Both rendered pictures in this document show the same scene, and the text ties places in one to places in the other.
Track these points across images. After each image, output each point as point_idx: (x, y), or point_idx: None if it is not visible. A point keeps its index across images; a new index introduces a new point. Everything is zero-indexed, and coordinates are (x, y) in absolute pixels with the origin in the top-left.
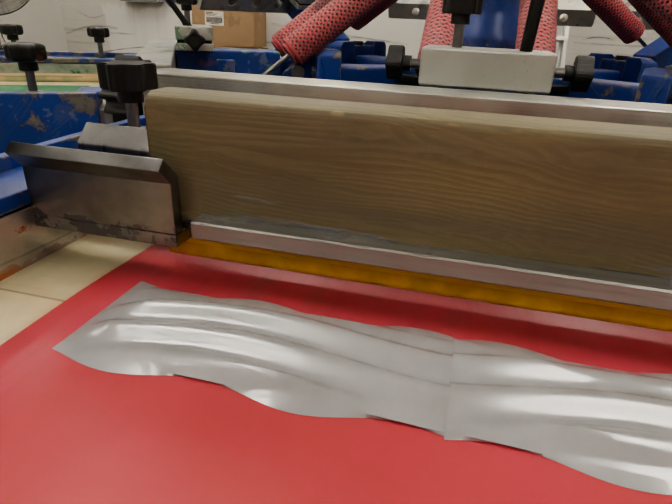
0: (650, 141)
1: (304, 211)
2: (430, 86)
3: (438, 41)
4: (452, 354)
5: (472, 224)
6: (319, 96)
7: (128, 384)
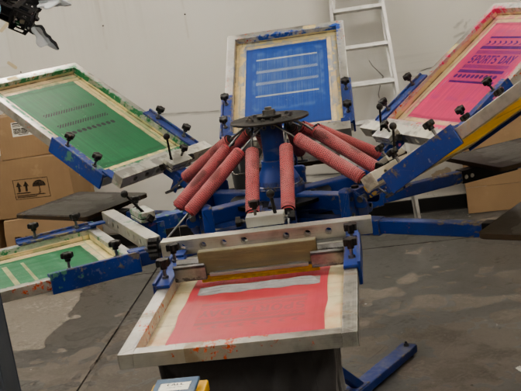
0: (278, 243)
1: (229, 266)
2: None
3: None
4: None
5: (258, 261)
6: (219, 239)
7: (212, 295)
